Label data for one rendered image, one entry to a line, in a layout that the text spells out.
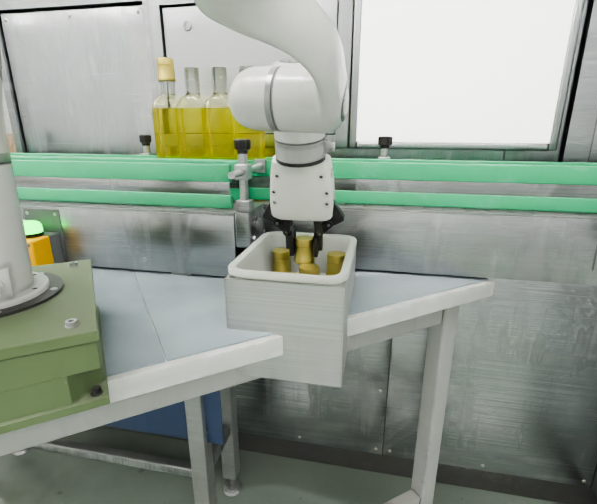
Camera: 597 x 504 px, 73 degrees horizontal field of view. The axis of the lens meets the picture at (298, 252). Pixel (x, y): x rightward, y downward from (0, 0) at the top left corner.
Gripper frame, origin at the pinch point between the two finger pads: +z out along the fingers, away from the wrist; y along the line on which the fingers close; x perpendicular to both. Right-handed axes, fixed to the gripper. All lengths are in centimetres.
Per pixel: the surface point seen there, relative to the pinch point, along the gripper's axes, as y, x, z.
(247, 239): 11.0, -2.4, 1.4
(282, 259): 4.3, -0.9, 4.4
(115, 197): 38.3, -6.6, -4.2
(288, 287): -0.4, 15.6, -2.4
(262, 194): 11.0, -15.0, -1.8
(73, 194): 47.7, -6.9, -4.4
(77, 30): 63, -45, -31
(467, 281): -29.7, -7.3, 11.3
